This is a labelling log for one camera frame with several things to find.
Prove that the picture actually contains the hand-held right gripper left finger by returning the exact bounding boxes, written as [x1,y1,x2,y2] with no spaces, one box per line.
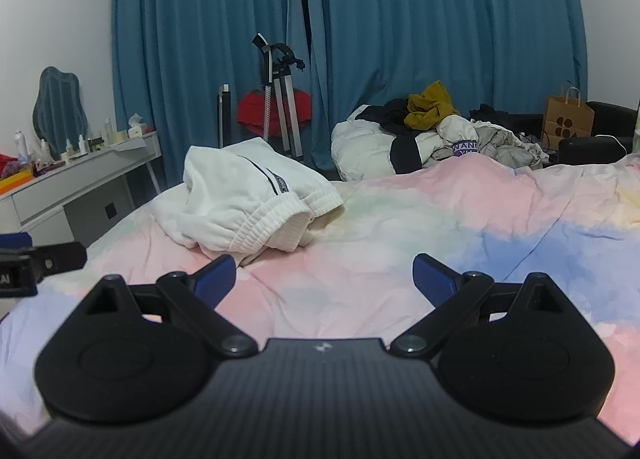
[75,254,258,357]

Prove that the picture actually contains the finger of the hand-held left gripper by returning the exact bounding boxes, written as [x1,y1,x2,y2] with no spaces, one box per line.
[0,241,89,285]
[0,232,32,251]

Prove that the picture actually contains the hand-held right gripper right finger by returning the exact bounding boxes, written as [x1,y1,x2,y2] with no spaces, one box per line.
[390,253,576,357]

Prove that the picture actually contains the white sweatpants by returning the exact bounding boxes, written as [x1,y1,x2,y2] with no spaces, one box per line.
[152,137,345,268]

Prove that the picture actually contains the dark clothes pile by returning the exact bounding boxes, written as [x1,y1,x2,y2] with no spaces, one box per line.
[469,103,545,140]

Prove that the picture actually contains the white dressing desk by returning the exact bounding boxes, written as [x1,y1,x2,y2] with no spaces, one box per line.
[0,131,162,247]

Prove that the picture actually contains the orange box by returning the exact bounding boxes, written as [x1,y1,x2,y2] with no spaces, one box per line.
[0,171,32,191]

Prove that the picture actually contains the pastel tie-dye blanket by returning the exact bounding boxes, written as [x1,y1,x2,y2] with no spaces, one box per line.
[0,151,640,446]

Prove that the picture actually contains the wavy blue-framed mirror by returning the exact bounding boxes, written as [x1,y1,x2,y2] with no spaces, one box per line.
[32,66,90,150]

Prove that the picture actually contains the white down jacket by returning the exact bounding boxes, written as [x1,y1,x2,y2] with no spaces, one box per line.
[331,104,482,178]

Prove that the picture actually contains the grey white jacket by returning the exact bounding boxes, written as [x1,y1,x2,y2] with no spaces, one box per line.
[435,115,552,170]

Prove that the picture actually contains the grey chair seat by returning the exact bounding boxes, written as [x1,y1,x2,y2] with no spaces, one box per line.
[216,84,232,148]

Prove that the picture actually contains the red cloth bundle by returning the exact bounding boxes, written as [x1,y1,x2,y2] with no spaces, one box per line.
[236,89,312,138]

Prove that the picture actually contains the mustard yellow garment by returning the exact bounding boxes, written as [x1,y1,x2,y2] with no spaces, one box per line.
[404,80,461,131]

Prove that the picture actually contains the black garment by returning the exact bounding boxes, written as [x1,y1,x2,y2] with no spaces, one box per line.
[359,98,417,136]

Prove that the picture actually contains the garment steamer stand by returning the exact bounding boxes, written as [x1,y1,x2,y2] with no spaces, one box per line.
[252,32,307,163]

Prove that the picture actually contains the brown paper bag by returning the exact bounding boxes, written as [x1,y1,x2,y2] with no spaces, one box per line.
[541,81,596,152]

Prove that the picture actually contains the black armchair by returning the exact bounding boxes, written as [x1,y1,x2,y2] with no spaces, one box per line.
[556,101,640,166]

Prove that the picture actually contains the blue curtain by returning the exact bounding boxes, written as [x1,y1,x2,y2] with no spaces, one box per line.
[111,0,313,186]
[295,0,589,176]

